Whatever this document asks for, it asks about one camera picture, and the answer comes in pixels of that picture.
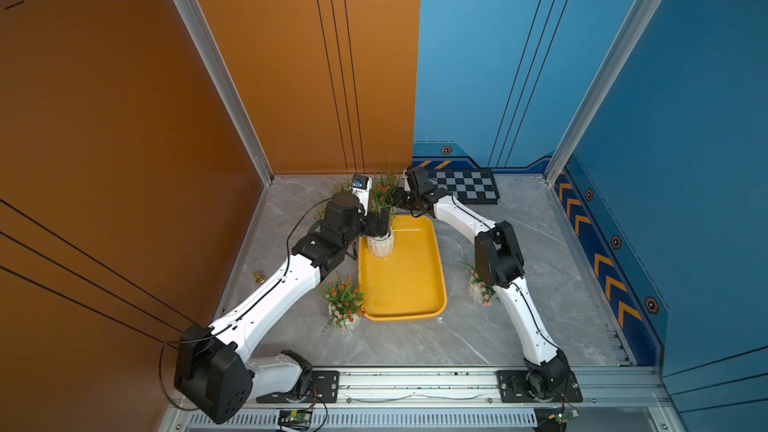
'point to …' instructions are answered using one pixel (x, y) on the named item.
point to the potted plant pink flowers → (479, 290)
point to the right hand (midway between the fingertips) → (394, 197)
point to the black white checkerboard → (469, 186)
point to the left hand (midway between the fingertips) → (374, 200)
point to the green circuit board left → (298, 416)
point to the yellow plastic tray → (408, 283)
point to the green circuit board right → (554, 419)
